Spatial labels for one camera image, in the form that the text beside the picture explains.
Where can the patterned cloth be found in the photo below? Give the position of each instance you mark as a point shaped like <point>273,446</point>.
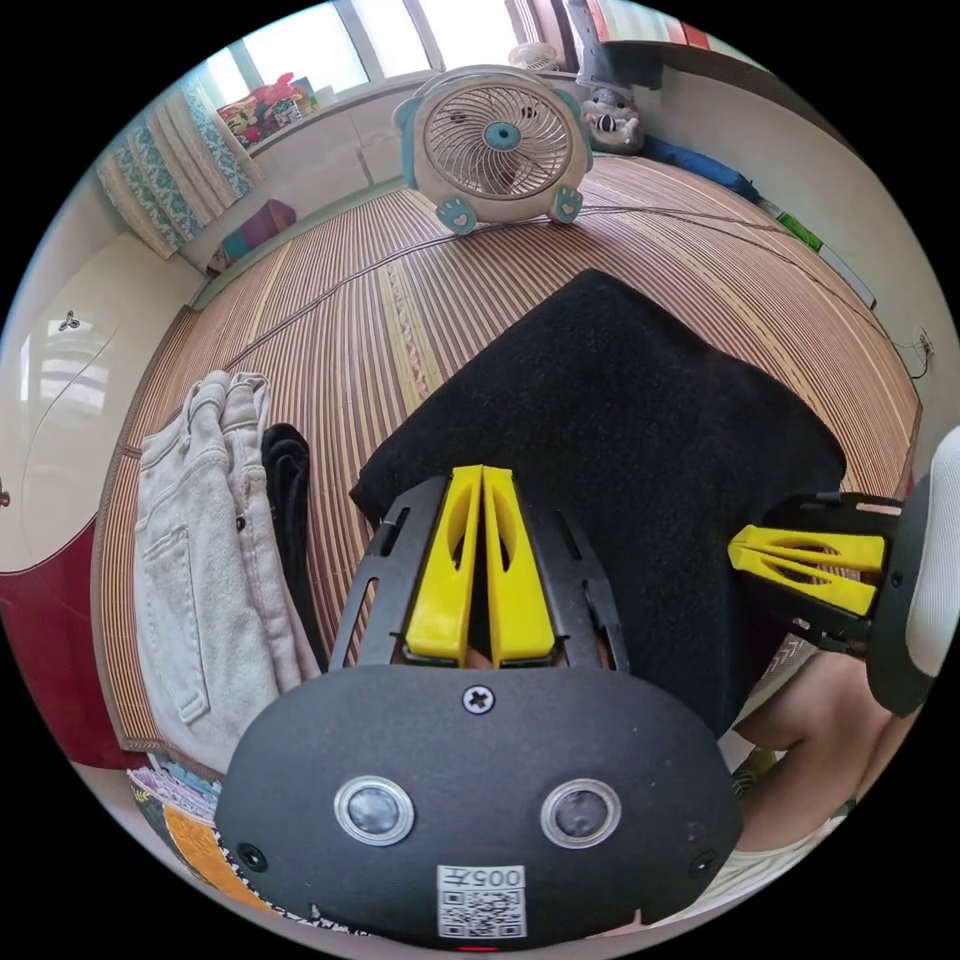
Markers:
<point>195,840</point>

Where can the blue pillow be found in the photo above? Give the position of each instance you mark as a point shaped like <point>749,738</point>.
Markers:
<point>705,169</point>

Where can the purple and teal cushion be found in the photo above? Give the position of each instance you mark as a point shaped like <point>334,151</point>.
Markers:
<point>259,232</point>

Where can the beige fan with teal paws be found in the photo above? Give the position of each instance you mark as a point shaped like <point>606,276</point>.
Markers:
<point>487,142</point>

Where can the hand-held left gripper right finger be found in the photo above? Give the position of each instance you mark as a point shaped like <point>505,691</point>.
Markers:
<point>525,600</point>

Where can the patterned curtain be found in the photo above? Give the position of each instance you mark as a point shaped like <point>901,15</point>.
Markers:
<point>172,165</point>

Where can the grey plush toy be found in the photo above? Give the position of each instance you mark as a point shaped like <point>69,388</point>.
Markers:
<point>611,120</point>

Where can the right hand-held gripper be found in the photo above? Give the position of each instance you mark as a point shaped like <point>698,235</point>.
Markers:
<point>896,645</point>

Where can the window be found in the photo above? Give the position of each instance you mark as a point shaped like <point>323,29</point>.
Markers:
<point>300,52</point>

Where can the black pants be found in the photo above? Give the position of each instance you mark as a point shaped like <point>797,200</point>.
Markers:
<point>637,420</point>

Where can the person's body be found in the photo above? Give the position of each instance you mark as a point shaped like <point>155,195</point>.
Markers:
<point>810,750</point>

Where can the wall socket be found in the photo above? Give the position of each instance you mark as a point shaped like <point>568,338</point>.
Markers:
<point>925,345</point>

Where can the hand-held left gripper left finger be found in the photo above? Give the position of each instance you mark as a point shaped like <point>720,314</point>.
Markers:
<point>442,600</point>

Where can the small white fan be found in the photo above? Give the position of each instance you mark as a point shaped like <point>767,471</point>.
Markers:
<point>534,56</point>

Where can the colourful bag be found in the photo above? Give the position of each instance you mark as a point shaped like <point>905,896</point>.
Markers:
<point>266,112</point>

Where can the pile of clothes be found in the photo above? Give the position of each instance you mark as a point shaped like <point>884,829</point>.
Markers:
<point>202,540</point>

